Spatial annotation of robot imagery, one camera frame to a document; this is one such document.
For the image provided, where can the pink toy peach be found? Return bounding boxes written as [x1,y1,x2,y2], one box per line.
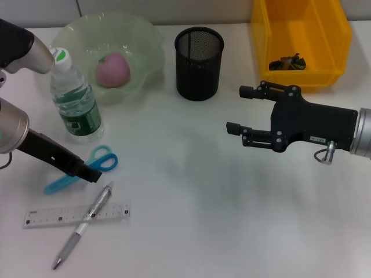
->
[95,51,130,87]

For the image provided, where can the green plastic wrapper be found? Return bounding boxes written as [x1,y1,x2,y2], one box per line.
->
[268,53,307,71]

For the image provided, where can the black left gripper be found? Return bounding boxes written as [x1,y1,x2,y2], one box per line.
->
[16,129,103,184]

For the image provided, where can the right gripper grey cable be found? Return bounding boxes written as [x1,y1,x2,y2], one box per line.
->
[312,140,337,166]

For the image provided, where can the clear bottle with green label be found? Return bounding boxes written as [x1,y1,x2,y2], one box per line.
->
[48,47,104,145]

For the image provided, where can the green glass fruit plate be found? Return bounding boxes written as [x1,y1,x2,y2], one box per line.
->
[50,12,166,107]

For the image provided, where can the yellow plastic storage bin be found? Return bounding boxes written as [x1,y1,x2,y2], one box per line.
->
[250,0,353,93]

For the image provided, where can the clear silver ballpoint pen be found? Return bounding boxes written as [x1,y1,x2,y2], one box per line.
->
[51,181,115,271]

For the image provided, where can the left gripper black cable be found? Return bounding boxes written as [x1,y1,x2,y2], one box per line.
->
[0,152,14,171]

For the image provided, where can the blue scissors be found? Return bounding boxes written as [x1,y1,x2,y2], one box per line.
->
[43,145,119,196]

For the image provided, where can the transparent plastic ruler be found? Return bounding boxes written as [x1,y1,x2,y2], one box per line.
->
[23,202,132,230]

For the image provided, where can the black mesh pen cup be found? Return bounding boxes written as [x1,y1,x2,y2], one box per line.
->
[174,26,225,102]

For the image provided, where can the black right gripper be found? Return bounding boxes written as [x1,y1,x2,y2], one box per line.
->
[225,80,359,154]

